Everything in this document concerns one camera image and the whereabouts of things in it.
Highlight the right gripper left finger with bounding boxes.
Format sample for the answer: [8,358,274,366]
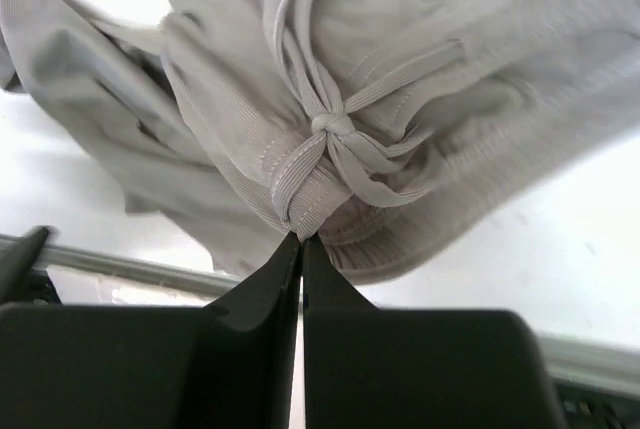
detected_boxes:
[1,234,300,428]

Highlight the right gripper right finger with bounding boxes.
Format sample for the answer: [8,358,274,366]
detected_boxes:
[301,238,566,429]

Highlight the grey trousers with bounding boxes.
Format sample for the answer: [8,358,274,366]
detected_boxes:
[1,0,639,284]

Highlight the aluminium front rail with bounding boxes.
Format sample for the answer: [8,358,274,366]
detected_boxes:
[31,246,639,399]

